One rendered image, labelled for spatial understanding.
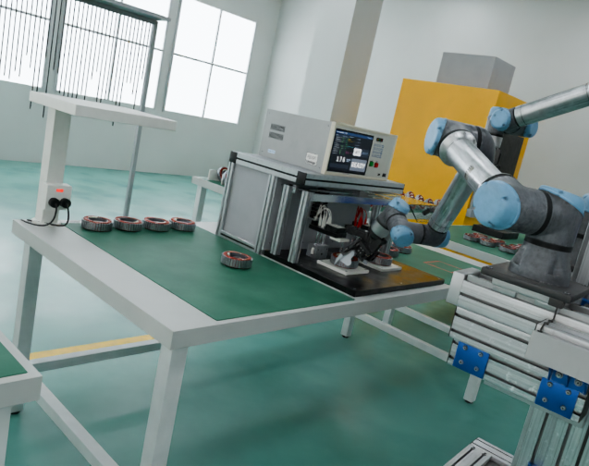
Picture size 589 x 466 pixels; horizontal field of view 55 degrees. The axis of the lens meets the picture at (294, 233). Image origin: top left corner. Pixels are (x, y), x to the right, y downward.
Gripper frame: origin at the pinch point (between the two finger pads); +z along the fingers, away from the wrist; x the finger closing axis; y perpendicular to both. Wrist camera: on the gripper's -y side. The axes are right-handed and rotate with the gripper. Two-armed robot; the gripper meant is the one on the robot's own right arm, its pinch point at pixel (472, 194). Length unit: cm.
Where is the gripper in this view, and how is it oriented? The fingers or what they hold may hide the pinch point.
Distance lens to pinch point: 240.6
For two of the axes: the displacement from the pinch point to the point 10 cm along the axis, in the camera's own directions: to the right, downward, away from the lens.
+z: -2.1, 9.6, 1.9
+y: 7.5, 2.8, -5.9
